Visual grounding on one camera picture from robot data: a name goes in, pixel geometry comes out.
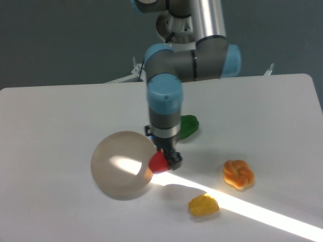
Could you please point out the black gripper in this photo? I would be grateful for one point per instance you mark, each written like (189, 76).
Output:
(166, 139)

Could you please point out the green toy pepper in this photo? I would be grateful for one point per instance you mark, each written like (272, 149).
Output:
(189, 125)

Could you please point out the beige round plate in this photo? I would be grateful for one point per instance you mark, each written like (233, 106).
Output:
(119, 164)

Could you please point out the yellow toy pepper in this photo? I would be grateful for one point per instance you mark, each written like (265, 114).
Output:
(203, 205)

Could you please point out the red toy pepper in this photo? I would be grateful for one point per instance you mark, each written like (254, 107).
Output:
(157, 163)

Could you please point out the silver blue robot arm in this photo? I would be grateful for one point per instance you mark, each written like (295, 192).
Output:
(195, 49)

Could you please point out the orange knotted bread roll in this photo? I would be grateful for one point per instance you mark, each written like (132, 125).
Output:
(238, 174)

